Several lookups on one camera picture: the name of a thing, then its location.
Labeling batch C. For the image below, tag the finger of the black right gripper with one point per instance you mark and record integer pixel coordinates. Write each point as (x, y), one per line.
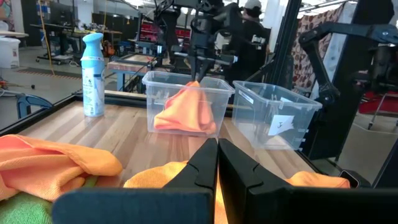
(205, 70)
(196, 71)

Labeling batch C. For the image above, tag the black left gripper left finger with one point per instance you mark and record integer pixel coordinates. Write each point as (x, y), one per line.
(140, 208)

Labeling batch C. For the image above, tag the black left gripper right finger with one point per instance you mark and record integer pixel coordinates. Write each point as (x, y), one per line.
(295, 208)

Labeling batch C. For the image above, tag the orange microfiber towel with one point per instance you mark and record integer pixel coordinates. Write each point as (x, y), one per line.
(186, 112)
(46, 165)
(149, 177)

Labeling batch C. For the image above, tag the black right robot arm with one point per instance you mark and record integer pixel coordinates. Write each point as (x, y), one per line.
(230, 18)

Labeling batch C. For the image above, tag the green microfiber towel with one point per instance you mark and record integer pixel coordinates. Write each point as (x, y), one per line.
(21, 211)

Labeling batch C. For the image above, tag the person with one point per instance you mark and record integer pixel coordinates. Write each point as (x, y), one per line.
(248, 46)

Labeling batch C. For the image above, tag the red tool cabinet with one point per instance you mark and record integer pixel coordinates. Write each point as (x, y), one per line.
(149, 32)

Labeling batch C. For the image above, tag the blue framed wooden workbench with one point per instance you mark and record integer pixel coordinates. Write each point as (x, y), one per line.
(130, 63)

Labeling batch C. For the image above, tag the clear plastic bin with label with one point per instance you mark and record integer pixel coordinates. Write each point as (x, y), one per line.
(264, 109)

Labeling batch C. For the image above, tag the red white patterned cloth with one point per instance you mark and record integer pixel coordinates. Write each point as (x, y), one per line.
(298, 71)

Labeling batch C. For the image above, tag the blue spray bottle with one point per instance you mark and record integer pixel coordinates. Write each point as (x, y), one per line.
(93, 81)

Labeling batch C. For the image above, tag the red floor object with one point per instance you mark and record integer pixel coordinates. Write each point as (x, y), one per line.
(373, 105)

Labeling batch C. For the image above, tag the black workbench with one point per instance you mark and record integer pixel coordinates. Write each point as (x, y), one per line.
(53, 27)

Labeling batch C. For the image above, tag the white plastic bucket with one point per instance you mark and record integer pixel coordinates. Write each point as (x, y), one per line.
(9, 53)

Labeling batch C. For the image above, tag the black jointed frame strut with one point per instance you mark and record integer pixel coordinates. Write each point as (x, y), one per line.
(315, 63)

